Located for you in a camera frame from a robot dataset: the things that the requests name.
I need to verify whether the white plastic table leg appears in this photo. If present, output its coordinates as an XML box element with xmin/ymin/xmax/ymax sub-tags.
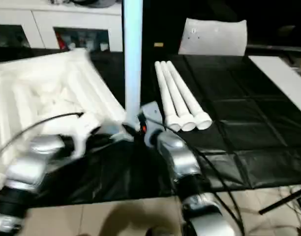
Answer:
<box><xmin>122</xmin><ymin>0</ymin><xmax>144</xmax><ymax>131</ymax></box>
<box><xmin>166</xmin><ymin>60</ymin><xmax>213</xmax><ymax>130</ymax></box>
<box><xmin>154</xmin><ymin>61</ymin><xmax>182</xmax><ymax>131</ymax></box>
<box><xmin>160</xmin><ymin>60</ymin><xmax>197</xmax><ymax>132</ymax></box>

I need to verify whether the black padded work mat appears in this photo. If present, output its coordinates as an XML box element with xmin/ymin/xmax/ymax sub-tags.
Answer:
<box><xmin>0</xmin><ymin>46</ymin><xmax>301</xmax><ymax>205</ymax></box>

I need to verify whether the white cabinet with glass doors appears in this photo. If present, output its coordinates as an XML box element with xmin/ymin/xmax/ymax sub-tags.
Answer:
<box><xmin>0</xmin><ymin>0</ymin><xmax>124</xmax><ymax>52</ymax></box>

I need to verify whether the white flat board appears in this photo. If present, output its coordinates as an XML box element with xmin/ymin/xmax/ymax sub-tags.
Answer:
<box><xmin>248</xmin><ymin>56</ymin><xmax>301</xmax><ymax>109</ymax></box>

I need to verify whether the black metal bar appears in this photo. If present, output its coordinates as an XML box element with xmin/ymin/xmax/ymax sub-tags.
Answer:
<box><xmin>258</xmin><ymin>186</ymin><xmax>301</xmax><ymax>215</ymax></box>

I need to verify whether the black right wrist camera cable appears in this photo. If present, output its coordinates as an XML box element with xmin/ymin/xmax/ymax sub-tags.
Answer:
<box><xmin>145</xmin><ymin>119</ymin><xmax>244</xmax><ymax>236</ymax></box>

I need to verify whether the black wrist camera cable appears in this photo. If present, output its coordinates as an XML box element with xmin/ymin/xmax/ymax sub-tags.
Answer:
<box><xmin>145</xmin><ymin>119</ymin><xmax>244</xmax><ymax>236</ymax></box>
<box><xmin>0</xmin><ymin>112</ymin><xmax>85</xmax><ymax>160</ymax></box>

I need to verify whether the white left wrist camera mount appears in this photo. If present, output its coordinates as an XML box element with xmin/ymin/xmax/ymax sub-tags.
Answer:
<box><xmin>66</xmin><ymin>114</ymin><xmax>102</xmax><ymax>158</ymax></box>

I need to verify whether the black left wrist camera cable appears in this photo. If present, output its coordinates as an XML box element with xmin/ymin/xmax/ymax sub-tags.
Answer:
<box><xmin>0</xmin><ymin>112</ymin><xmax>85</xmax><ymax>160</ymax></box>

